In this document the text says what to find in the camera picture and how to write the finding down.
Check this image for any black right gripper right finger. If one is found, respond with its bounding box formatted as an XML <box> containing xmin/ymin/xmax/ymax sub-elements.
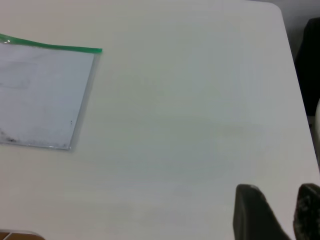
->
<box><xmin>292</xmin><ymin>183</ymin><xmax>320</xmax><ymax>240</ymax></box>

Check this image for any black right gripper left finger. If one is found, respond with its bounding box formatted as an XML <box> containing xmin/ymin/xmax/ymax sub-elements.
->
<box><xmin>232</xmin><ymin>183</ymin><xmax>292</xmax><ymax>240</ymax></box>

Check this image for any clear plastic green-zip bag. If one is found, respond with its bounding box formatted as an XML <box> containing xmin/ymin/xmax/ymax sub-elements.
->
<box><xmin>0</xmin><ymin>33</ymin><xmax>104</xmax><ymax>151</ymax></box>

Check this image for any black bulky object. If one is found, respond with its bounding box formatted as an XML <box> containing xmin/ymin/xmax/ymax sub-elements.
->
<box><xmin>294</xmin><ymin>17</ymin><xmax>320</xmax><ymax>117</ymax></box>

